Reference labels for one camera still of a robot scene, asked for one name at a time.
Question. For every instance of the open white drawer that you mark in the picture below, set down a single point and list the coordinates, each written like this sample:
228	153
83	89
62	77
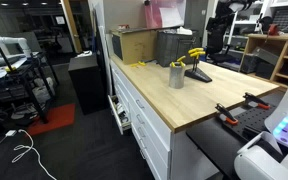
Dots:
119	115

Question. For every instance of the black hex key stand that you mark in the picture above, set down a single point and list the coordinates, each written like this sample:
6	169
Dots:
199	75

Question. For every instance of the small red object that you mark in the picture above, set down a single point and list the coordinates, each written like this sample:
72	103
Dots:
123	26

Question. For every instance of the black metal cart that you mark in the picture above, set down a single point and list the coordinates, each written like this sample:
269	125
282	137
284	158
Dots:
27	86

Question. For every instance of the black low box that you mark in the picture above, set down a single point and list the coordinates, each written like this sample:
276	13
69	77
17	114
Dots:
264	70

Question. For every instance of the black floor cabinet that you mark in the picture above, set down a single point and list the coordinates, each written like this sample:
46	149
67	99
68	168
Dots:
87	83

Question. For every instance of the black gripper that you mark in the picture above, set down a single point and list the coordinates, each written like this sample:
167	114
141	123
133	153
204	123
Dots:
224	13

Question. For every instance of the white drawer cabinet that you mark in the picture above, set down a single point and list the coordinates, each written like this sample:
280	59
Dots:
150	133

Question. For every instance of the wooden door frame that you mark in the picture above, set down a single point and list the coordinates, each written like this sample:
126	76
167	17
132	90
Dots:
71	26

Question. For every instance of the grey box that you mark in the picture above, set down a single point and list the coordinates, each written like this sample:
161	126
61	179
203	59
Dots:
265	55

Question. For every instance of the dark flat board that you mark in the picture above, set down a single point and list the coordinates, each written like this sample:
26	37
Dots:
144	29

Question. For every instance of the wooden shelf unit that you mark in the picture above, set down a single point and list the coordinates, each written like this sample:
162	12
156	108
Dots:
280	43

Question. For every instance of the grey metal cylinder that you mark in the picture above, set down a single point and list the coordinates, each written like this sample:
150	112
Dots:
176	77

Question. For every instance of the pink plastic bag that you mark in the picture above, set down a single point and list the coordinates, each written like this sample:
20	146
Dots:
152	13

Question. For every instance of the grey storage bin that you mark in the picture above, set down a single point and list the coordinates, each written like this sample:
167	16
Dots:
172	48

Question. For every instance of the red floor mat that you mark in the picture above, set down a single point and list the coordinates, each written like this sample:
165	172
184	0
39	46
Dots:
55	118

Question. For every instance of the red tool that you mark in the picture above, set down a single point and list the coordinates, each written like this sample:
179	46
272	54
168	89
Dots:
273	30

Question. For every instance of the black square box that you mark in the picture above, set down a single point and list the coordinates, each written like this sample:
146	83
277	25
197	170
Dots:
249	63

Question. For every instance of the brown cardboard box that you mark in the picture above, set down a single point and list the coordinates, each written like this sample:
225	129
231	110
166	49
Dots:
135	46

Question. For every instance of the black orange bar clamp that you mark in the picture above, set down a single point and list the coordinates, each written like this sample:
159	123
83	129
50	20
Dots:
255	100
226	115

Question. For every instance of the white paper sheet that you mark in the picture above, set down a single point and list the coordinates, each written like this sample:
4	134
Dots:
170	16

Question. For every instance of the white plastic bag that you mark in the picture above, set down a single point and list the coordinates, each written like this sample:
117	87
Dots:
43	90

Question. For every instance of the small yellow object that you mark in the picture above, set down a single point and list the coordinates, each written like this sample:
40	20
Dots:
10	69

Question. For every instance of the black office chair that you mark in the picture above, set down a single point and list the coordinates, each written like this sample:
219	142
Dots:
221	56

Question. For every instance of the white item on cabinet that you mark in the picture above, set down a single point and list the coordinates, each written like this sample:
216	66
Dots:
84	53

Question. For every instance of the white cloth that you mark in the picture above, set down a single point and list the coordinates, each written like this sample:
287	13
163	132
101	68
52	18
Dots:
184	31

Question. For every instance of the white power adapter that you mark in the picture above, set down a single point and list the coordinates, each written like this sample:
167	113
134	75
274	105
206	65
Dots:
11	133

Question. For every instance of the white shelf rack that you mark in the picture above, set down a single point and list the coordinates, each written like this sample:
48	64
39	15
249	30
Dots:
247	23

